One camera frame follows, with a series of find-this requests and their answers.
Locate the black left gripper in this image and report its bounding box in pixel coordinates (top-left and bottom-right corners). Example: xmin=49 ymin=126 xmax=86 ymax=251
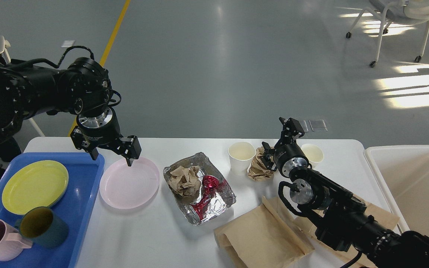
xmin=70 ymin=108 xmax=142 ymax=167

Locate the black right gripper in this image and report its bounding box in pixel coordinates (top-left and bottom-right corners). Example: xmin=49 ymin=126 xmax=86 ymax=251
xmin=261 ymin=117 xmax=309 ymax=178

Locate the pink plate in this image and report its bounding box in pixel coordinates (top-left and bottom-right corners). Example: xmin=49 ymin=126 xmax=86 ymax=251
xmin=99 ymin=157 xmax=160 ymax=209

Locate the dark green mug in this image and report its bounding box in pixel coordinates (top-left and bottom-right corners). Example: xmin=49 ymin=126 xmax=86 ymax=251
xmin=15 ymin=206 xmax=69 ymax=248

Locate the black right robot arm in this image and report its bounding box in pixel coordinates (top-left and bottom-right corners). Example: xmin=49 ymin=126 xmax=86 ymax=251
xmin=260 ymin=117 xmax=429 ymax=268

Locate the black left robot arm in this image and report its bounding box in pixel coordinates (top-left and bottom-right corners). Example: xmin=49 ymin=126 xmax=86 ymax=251
xmin=0 ymin=57 xmax=142 ymax=166

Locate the crumpled brown paper ball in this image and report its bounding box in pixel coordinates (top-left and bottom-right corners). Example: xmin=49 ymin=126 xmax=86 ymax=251
xmin=248 ymin=147 xmax=274 ymax=182

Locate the blue plastic tray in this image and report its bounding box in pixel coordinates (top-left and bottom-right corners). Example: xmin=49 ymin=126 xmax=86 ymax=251
xmin=0 ymin=152 xmax=105 ymax=268

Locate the white paper cup right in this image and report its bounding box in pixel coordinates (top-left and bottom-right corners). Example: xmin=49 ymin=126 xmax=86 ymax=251
xmin=301 ymin=144 xmax=324 ymax=169

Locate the white paper cup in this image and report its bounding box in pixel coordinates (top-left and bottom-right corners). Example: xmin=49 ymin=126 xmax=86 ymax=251
xmin=301 ymin=144 xmax=324 ymax=169
xmin=228 ymin=142 xmax=257 ymax=175

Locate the white paper cup left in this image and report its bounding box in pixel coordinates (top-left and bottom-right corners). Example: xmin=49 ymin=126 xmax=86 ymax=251
xmin=228 ymin=142 xmax=257 ymax=175

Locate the yellow plate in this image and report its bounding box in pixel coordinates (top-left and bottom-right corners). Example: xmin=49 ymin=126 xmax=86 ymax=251
xmin=1 ymin=160 xmax=69 ymax=215

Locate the brown paper bag rear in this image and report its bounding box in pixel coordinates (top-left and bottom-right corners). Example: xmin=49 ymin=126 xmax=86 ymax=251
xmin=292 ymin=194 xmax=400 ymax=268

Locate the brown paper bag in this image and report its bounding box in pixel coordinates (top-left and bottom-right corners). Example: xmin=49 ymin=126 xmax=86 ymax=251
xmin=292 ymin=194 xmax=400 ymax=268
xmin=214 ymin=197 xmax=314 ymax=268

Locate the crumpled brown paper in tray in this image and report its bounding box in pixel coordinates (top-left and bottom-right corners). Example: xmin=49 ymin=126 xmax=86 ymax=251
xmin=168 ymin=166 xmax=201 ymax=197

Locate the aluminium foil tray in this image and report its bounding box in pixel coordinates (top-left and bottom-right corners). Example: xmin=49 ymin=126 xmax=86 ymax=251
xmin=163 ymin=152 xmax=236 ymax=224

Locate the brown paper bag front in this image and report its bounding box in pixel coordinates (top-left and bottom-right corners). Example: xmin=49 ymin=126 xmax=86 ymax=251
xmin=214 ymin=197 xmax=314 ymax=268

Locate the white plastic bin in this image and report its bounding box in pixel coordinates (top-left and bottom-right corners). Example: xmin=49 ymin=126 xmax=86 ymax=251
xmin=364 ymin=145 xmax=429 ymax=237

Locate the white chair right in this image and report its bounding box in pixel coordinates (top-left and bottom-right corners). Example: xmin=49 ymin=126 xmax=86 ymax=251
xmin=346 ymin=0 xmax=429 ymax=68

